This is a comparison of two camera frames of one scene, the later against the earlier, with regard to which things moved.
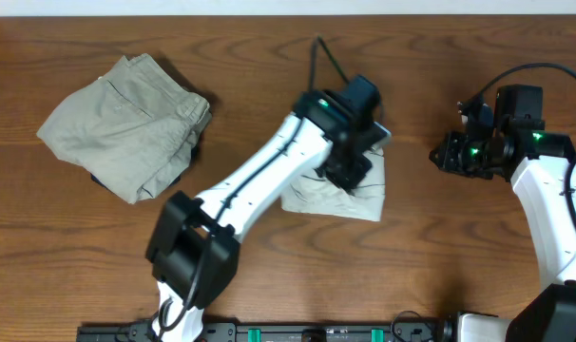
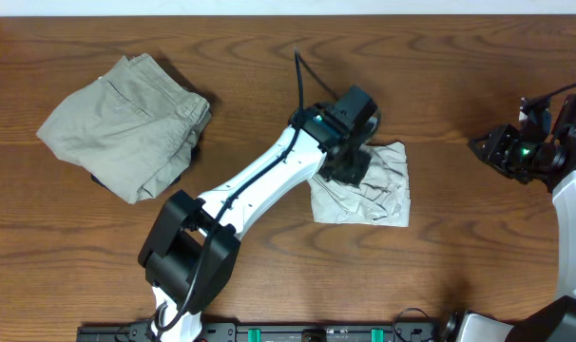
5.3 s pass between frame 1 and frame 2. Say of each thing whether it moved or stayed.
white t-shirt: moved
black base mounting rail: stayed
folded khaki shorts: stayed
